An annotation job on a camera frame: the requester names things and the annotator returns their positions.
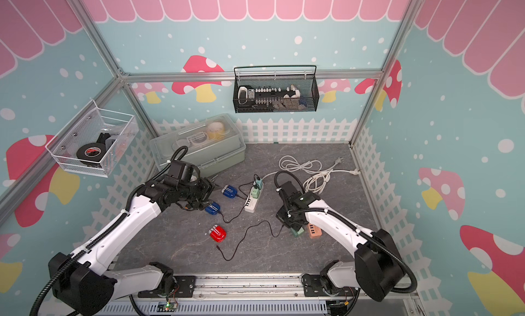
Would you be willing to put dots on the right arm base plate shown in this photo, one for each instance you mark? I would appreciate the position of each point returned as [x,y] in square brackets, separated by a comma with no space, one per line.
[315,285]

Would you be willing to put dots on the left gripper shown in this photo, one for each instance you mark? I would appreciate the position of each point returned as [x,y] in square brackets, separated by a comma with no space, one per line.
[208,187]

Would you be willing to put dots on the white wire wall basket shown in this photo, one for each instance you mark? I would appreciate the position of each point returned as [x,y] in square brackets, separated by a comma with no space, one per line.
[94,141]

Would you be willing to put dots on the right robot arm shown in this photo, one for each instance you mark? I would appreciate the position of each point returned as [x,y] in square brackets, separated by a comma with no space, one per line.
[377,267]

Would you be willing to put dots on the black wire mesh basket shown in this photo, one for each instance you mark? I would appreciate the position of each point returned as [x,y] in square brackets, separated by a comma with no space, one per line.
[303,77]

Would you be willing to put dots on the orange power strip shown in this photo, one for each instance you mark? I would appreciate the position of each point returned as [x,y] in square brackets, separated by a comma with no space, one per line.
[314,232]

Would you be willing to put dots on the black socket bit holder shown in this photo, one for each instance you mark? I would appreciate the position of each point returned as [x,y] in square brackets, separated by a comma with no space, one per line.
[248,96]

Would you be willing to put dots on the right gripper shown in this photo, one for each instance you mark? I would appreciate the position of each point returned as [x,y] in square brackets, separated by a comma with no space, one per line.
[279,215]

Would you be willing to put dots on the clear plastic storage box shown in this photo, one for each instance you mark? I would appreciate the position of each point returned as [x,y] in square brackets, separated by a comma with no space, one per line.
[213,145]

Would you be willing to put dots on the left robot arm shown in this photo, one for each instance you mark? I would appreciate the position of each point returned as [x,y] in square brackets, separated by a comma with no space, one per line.
[82,279]

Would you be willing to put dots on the white power strip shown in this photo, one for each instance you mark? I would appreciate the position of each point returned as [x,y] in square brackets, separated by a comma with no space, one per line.
[251,203]

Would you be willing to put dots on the black tape roll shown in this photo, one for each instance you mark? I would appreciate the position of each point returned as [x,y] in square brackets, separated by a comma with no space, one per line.
[91,154]

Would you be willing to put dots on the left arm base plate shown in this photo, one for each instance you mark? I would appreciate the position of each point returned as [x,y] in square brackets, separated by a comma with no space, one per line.
[178,287]

